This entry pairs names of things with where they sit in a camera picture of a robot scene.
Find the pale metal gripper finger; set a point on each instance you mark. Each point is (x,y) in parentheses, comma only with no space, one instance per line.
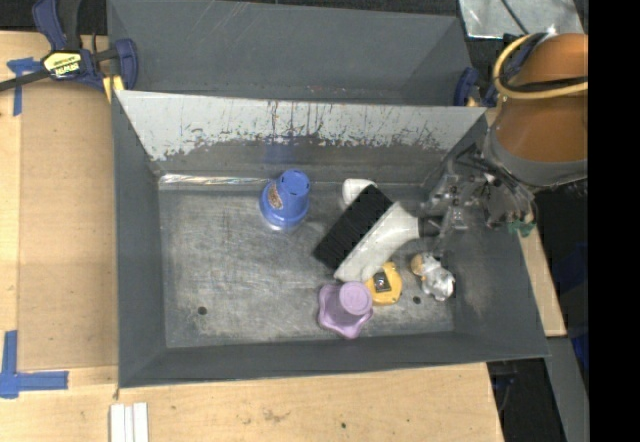
(436,200)
(456,222)

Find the white and yellow toy figure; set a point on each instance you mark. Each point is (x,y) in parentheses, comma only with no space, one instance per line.
(436,280)

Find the white brush with black bristles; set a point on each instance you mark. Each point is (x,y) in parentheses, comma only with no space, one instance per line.
(372,240)

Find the yellow tape measure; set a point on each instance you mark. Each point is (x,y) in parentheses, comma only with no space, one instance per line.
(387,287)

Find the purple plastic cup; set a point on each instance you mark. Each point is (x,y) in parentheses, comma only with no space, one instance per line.
(347,310)

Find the blue plastic cup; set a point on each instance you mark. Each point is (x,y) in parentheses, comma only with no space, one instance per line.
(286,200)

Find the grey metal bin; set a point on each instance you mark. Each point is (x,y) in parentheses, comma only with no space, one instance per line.
(240,270)

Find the brown cardboard board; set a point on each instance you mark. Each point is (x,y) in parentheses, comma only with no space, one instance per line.
(65,230)

